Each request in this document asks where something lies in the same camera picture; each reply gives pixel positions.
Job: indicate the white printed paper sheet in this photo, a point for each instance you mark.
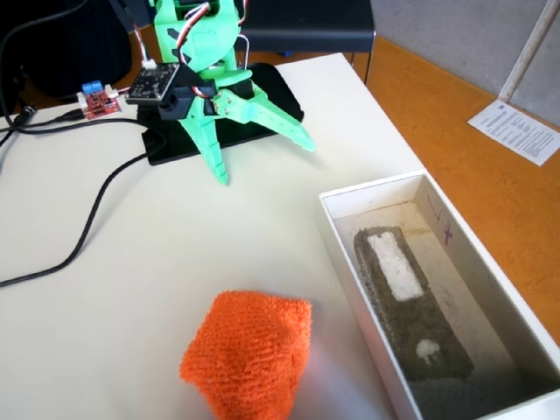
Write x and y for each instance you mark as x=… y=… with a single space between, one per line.
x=516 y=131

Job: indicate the black camera circuit board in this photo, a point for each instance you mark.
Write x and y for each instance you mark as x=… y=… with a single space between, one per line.
x=153 y=83

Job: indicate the grey foam insert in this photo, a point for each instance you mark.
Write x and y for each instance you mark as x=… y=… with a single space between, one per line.
x=415 y=324

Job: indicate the green gripper, black servo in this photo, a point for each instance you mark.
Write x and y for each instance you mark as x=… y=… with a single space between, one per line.
x=226 y=101

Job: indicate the green 3D-printed robot arm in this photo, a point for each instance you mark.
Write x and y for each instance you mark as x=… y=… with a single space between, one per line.
x=210 y=35

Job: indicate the white metal pole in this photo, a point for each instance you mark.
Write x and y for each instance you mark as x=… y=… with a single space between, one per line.
x=527 y=48

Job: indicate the black chair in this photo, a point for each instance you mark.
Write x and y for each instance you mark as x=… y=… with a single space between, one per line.
x=306 y=22

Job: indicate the red controller circuit board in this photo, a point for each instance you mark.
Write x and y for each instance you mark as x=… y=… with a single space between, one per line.
x=98 y=105

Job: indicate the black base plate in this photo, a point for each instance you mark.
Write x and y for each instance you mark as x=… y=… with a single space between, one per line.
x=280 y=92

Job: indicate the white cardboard box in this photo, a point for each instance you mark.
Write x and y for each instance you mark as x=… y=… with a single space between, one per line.
x=350 y=262

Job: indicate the orange fluffy cloth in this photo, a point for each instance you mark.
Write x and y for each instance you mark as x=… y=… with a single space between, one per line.
x=249 y=350

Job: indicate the black bag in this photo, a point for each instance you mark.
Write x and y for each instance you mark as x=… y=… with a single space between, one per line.
x=65 y=52

